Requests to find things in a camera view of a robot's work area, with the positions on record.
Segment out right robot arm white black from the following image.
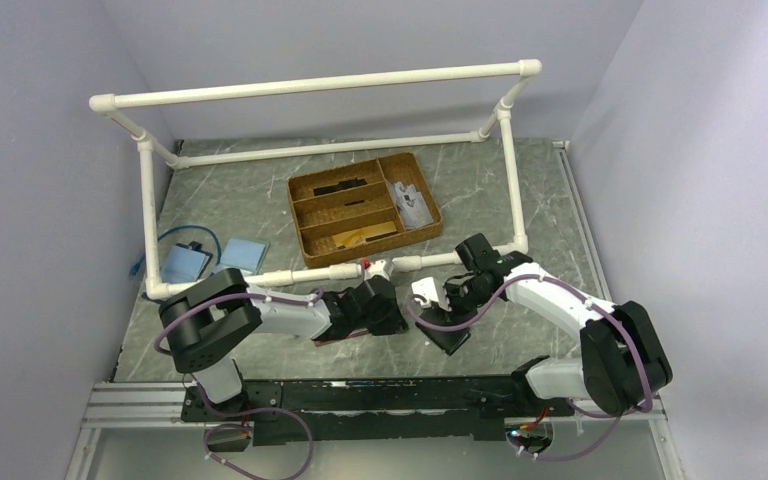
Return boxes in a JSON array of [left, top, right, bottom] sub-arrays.
[[444, 233, 673, 417]]

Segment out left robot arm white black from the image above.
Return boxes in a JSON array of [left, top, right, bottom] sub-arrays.
[[154, 269, 408, 420]]

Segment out red framed card holder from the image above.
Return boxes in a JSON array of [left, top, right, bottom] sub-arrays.
[[312, 329, 370, 347]]

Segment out gold card in tray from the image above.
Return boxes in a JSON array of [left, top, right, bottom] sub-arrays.
[[332, 221, 398, 249]]

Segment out grey cards in tray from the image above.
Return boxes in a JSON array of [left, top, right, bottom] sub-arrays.
[[387, 181, 434, 230]]

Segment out black card in tray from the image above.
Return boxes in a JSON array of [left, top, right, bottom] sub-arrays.
[[313, 178, 368, 197]]

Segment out blue card left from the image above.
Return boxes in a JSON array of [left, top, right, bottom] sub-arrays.
[[160, 242, 214, 284]]

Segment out brown woven divided tray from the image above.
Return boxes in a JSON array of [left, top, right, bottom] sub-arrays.
[[288, 152, 443, 268]]

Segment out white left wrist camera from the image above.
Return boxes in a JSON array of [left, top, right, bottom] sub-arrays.
[[360, 258, 395, 281]]

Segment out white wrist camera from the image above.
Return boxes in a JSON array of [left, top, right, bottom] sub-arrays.
[[360, 258, 395, 281], [411, 277, 450, 311]]

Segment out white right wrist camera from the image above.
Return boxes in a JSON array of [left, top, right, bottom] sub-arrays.
[[411, 277, 450, 311]]

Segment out white PVC pipe frame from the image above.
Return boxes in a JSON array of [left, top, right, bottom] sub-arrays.
[[88, 59, 543, 300]]

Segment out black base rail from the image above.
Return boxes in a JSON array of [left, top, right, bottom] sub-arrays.
[[181, 375, 573, 446]]

